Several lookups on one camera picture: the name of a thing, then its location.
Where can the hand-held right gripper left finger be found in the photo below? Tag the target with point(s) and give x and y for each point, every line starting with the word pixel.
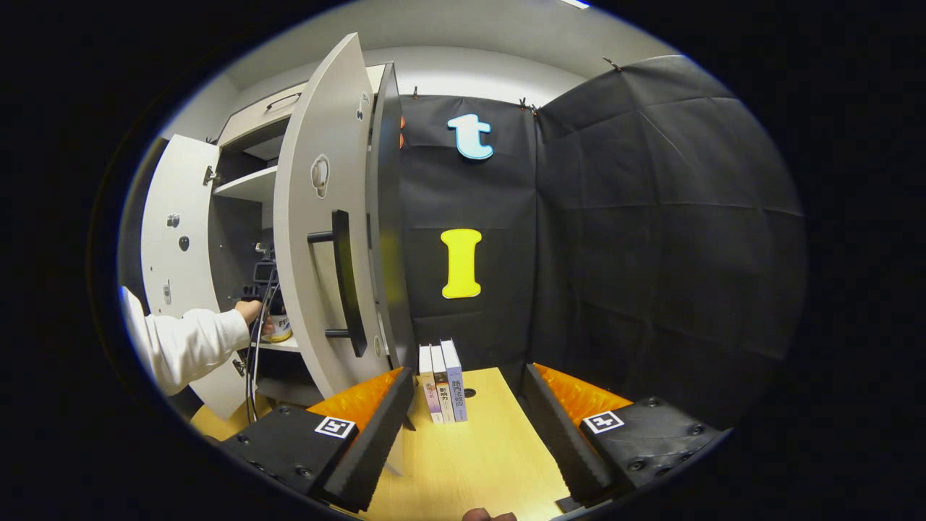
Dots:
pixel 372 445

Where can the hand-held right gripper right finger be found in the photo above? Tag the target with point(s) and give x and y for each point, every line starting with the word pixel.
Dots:
pixel 557 441

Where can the white shoe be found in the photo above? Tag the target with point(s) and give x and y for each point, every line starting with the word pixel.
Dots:
pixel 281 327

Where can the white cabinet door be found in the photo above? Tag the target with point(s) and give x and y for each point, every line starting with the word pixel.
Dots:
pixel 173 253
pixel 340 108

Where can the white shoe cabinet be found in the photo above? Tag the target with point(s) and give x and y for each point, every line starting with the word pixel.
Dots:
pixel 387 217

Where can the white cabinet drawer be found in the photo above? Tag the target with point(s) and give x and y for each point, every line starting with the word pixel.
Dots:
pixel 253 119

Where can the beige book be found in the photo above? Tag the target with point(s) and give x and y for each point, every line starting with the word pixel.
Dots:
pixel 430 383

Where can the brown book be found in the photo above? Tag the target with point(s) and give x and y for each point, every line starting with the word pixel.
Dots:
pixel 443 383

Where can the lavender book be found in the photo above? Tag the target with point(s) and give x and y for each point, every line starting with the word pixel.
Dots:
pixel 454 380

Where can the black backdrop cloth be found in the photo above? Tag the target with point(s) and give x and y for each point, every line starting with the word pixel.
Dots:
pixel 651 253

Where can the long ceiling light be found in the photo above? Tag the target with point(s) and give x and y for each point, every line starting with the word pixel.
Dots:
pixel 575 3

